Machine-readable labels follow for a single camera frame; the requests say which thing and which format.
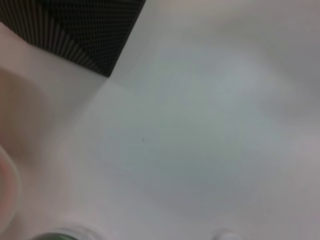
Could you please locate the clear bottle with green label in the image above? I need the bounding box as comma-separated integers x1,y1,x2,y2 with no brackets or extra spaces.
32,226,101,240

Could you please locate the black mesh pen holder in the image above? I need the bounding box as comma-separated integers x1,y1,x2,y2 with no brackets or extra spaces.
0,0,146,78

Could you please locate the green glass fruit plate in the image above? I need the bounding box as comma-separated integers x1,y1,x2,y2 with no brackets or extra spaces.
0,66,48,227

